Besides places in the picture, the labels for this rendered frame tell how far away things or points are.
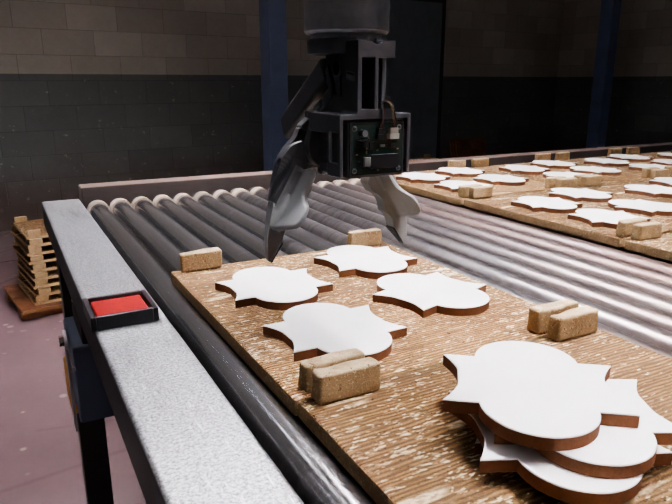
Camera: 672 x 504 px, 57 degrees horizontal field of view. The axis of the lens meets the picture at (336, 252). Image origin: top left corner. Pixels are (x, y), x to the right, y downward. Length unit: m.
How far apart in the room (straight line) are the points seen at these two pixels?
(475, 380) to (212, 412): 0.23
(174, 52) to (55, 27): 0.99
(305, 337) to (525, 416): 0.26
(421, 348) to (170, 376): 0.25
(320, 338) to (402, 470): 0.21
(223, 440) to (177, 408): 0.07
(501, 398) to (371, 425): 0.10
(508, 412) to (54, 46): 5.46
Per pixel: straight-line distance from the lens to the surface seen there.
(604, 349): 0.67
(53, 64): 5.72
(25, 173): 5.72
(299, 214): 0.54
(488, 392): 0.46
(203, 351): 0.69
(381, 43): 0.54
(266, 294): 0.74
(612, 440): 0.45
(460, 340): 0.65
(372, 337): 0.62
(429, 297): 0.73
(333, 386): 0.51
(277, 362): 0.59
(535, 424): 0.43
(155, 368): 0.65
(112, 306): 0.79
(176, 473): 0.49
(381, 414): 0.51
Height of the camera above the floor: 1.19
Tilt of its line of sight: 15 degrees down
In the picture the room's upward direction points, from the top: straight up
